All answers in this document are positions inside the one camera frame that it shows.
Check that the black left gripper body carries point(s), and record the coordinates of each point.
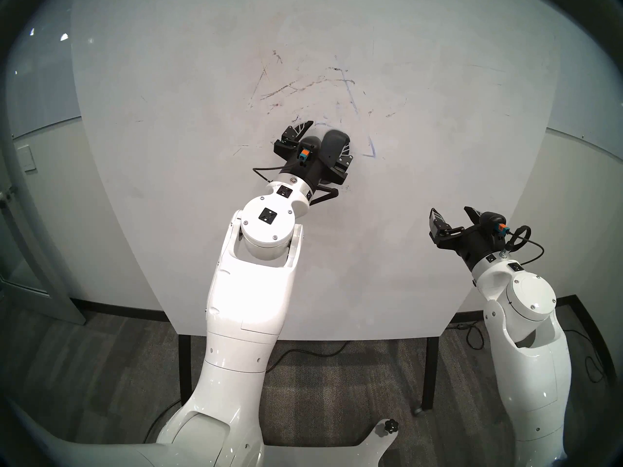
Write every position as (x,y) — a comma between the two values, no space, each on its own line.
(311,167)

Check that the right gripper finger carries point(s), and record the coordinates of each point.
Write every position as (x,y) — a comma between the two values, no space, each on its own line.
(473,215)
(438,227)

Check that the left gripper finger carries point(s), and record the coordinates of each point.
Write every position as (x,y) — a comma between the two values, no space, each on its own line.
(294,133)
(344,159)

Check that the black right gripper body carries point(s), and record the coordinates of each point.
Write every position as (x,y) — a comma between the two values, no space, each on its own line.
(474,244)

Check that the dark grey whiteboard eraser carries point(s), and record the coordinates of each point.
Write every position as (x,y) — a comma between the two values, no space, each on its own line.
(336,144)

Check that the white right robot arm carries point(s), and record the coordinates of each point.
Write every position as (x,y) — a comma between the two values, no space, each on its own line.
(530,373)

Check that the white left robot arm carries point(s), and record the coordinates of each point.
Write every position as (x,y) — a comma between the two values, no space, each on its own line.
(243,325)

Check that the white whiteboard table surface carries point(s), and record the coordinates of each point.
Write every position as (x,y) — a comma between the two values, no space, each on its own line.
(438,106)

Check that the blue marker triangle drawing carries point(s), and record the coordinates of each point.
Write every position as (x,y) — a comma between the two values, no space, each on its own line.
(372,147)

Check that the black table leg with caster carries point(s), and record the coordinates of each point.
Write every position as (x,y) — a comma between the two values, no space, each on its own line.
(430,373)

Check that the black base knob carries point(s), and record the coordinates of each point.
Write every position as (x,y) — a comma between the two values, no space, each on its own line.
(391,426)

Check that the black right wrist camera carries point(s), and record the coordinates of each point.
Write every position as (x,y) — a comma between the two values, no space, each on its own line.
(491,220)

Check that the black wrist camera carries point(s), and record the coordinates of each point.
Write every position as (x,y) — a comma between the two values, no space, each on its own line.
(309,147)
(491,220)

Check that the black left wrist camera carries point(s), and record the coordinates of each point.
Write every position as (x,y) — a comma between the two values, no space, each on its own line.
(309,147)

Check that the black wall baseboard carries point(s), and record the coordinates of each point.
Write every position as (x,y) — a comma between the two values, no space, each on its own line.
(584,315)
(119,309)

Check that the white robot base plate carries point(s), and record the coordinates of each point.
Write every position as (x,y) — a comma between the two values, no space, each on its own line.
(340,454)

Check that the white wall light switch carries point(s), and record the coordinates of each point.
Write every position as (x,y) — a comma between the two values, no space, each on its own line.
(27,158)

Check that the grey glass door frame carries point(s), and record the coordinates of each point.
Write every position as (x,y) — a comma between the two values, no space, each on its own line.
(53,291)

